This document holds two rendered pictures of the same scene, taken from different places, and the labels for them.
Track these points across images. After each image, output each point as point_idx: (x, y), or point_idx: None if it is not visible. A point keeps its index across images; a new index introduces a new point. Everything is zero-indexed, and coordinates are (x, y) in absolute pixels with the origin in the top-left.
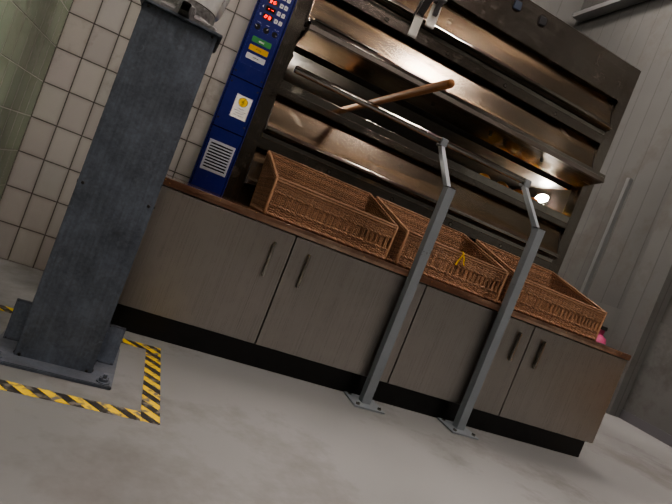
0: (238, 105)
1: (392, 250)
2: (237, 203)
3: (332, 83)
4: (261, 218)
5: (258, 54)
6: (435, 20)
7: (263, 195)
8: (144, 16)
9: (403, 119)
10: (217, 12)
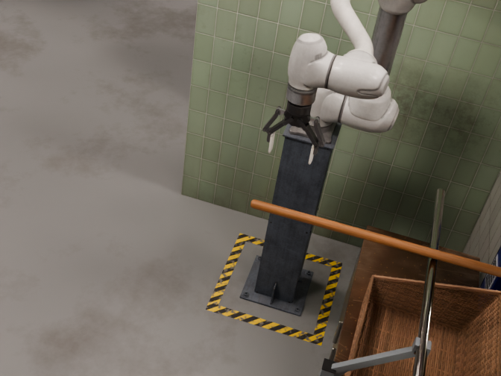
0: None
1: None
2: (380, 288)
3: (435, 215)
4: (349, 297)
5: None
6: (269, 145)
7: (405, 301)
8: None
9: (425, 287)
10: (310, 121)
